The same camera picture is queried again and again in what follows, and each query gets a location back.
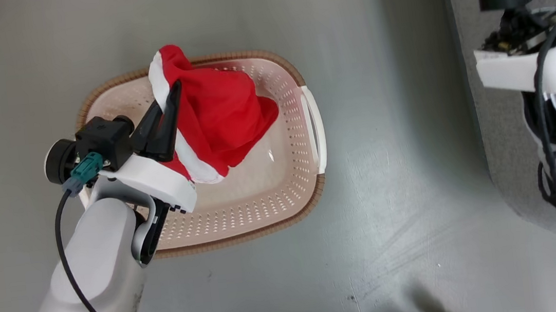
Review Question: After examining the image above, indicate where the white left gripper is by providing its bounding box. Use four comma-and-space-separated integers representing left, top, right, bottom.
88, 80, 199, 223

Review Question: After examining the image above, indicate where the red and white garment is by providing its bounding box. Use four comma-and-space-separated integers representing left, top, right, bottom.
145, 34, 286, 190

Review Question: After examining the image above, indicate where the grey fabric sofa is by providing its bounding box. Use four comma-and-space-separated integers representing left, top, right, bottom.
440, 0, 556, 240

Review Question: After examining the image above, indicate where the beige perforated laundry basket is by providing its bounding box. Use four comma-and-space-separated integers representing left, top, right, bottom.
71, 44, 337, 265

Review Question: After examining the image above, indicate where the teal left cable connector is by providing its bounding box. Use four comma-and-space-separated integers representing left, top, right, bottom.
59, 151, 107, 199

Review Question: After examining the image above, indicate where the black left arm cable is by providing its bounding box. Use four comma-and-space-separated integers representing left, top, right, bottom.
51, 186, 135, 312

